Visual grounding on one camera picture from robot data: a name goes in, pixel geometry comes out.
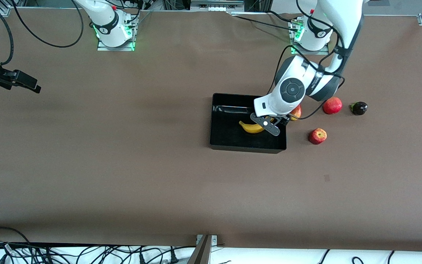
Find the yellow banana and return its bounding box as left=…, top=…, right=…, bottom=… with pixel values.
left=239, top=117, right=274, bottom=134

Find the red apple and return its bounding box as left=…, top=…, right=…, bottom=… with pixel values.
left=308, top=128, right=327, bottom=145

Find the black plastic tray box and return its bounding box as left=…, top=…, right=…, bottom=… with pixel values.
left=210, top=93, right=287, bottom=154

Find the red pomegranate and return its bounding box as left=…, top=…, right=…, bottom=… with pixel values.
left=323, top=97, right=343, bottom=115

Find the dark purple mangosteen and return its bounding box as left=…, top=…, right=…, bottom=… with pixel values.
left=350, top=102, right=368, bottom=116

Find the grey metal mounting plate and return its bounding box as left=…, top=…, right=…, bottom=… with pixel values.
left=190, top=0, right=245, bottom=13

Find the grey metal bar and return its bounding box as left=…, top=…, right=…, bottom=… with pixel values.
left=186, top=235, right=213, bottom=264

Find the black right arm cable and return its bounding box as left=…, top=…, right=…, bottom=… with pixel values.
left=0, top=0, right=84, bottom=66

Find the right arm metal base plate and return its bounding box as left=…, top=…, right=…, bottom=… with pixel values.
left=97, top=15, right=138, bottom=51

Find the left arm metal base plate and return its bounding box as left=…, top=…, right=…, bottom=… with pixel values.
left=290, top=20, right=329, bottom=55

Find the long black base cable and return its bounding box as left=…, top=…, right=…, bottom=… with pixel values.
left=229, top=14, right=297, bottom=32

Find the short black base cable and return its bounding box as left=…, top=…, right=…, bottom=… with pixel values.
left=268, top=10, right=297, bottom=23

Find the silver metal bracket plate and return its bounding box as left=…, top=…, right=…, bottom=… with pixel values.
left=196, top=234, right=219, bottom=246

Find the black arched floor cable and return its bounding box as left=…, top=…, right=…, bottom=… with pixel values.
left=0, top=226, right=33, bottom=246

